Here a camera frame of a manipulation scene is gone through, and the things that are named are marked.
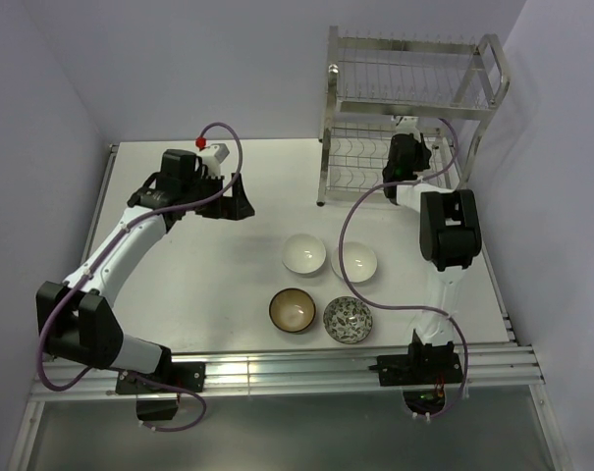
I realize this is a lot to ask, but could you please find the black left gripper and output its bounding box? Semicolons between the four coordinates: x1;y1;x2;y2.
182;172;254;221

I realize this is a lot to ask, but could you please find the brown glazed bowl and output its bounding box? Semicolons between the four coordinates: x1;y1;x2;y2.
268;288;317;334

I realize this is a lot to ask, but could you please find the black white floral bowl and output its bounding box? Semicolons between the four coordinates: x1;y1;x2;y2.
323;296;373;344

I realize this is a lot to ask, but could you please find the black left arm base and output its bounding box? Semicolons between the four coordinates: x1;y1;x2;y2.
115;361;207;433

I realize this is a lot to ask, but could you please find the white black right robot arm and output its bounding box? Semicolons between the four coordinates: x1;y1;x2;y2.
382;133;482;346

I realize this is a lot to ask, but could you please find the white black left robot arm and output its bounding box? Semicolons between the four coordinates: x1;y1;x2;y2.
35;143;255;392

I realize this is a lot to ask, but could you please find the stainless steel dish rack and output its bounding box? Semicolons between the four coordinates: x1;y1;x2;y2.
316;26;512;206

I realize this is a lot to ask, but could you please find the white bowl left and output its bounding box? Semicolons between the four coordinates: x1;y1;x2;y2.
282;234;327;275

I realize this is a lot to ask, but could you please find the white bowl right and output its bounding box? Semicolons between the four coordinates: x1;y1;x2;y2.
343;241;378;284

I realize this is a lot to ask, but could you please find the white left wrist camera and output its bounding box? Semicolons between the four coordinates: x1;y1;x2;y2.
193;143;229;180

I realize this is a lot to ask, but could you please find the aluminium mounting rail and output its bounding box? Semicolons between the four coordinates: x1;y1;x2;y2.
28;342;546;401

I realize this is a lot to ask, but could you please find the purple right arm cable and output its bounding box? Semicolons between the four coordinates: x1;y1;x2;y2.
336;117;470;419

